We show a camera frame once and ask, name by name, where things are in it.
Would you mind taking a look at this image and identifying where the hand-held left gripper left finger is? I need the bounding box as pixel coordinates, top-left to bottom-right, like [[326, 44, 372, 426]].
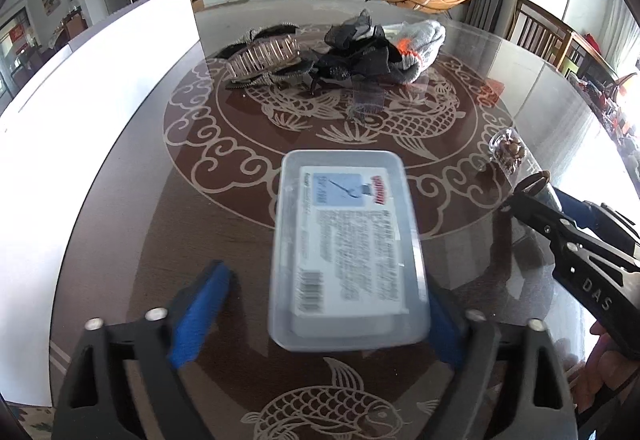
[[52, 260, 236, 440]]

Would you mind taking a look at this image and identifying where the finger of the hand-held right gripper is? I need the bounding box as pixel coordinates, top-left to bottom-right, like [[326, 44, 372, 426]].
[[504, 191, 640, 273], [554, 189, 640, 261]]

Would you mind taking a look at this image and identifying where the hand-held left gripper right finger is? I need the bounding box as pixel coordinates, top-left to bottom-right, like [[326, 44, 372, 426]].
[[425, 280, 581, 440]]

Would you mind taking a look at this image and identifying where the clear bottle white cap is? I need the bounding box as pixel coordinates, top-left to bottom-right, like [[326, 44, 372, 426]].
[[487, 129, 563, 216]]

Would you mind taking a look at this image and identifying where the clear plastic box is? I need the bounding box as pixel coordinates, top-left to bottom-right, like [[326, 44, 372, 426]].
[[266, 149, 432, 353]]

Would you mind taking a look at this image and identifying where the white cardboard container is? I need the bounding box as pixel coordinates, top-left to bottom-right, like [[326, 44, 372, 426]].
[[0, 0, 206, 408]]

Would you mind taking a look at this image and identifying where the person's right hand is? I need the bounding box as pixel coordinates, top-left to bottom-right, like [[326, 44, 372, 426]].
[[572, 320, 640, 416]]

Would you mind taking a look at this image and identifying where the wooden slatted chair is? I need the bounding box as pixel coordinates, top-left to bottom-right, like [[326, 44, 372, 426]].
[[507, 0, 576, 66], [562, 32, 631, 91]]

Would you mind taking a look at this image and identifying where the light grey knit glove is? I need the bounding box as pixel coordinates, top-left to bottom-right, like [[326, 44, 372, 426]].
[[382, 19, 447, 85]]

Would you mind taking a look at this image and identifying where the black lace hair claw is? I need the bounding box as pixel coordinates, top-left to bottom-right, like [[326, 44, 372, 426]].
[[306, 9, 403, 121]]

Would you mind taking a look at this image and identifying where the rhinestone bow hair claw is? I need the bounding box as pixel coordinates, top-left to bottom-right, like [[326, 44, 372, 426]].
[[215, 22, 317, 93]]

